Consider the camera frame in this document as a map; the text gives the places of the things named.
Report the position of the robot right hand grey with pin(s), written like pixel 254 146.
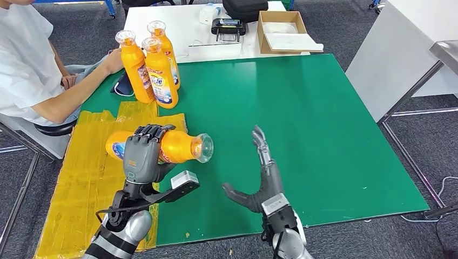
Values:
pixel 270 182

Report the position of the robot left hand grey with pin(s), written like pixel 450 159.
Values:
pixel 141 157

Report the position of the person's left hand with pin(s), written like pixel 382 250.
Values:
pixel 68 81

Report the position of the person's right hand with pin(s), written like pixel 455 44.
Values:
pixel 113 61

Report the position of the orange detergent bottle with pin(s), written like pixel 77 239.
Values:
pixel 136 73
pixel 171 59
pixel 179 146
pixel 161 82

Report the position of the person's left forearm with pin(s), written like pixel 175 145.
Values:
pixel 59 62

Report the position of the person's right forearm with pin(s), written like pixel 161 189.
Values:
pixel 71 98

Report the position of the tablet with dark blue cover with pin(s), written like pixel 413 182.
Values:
pixel 124 86

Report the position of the person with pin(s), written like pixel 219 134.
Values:
pixel 21 71

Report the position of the black stool seat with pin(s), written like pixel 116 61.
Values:
pixel 53 129

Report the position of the green table mat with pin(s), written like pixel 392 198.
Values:
pixel 286 125

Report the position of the yellow taped cardboard sheet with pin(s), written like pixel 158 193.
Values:
pixel 82 186

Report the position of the black chair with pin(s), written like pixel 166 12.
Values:
pixel 143 2

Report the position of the blue metal rack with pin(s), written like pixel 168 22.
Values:
pixel 82 1

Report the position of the white bench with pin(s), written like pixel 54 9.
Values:
pixel 50 146

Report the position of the white table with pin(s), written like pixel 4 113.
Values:
pixel 193 30

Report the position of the flat white box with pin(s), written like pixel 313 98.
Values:
pixel 214 52

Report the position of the white plastic pack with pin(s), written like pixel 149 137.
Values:
pixel 209 13

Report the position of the black remote controller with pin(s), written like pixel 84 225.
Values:
pixel 229 27

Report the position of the black carrying case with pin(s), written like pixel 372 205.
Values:
pixel 244 8

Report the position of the white sheet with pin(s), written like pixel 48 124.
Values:
pixel 291 42

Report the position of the open cardboard box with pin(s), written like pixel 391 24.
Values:
pixel 262 36

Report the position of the white plastic bag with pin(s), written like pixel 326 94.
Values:
pixel 280 28

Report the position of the white cabinet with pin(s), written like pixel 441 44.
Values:
pixel 390 57

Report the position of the green plastic crate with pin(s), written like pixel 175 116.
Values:
pixel 284 2

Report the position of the stainless steel table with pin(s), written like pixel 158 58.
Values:
pixel 446 53

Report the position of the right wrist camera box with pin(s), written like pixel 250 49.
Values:
pixel 275 204

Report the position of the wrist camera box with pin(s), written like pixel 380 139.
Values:
pixel 184 178
pixel 275 204

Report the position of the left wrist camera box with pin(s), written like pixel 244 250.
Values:
pixel 184 178

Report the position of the metal frame leg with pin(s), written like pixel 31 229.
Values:
pixel 18 198

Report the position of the blue cart frame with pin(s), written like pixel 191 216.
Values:
pixel 374 3

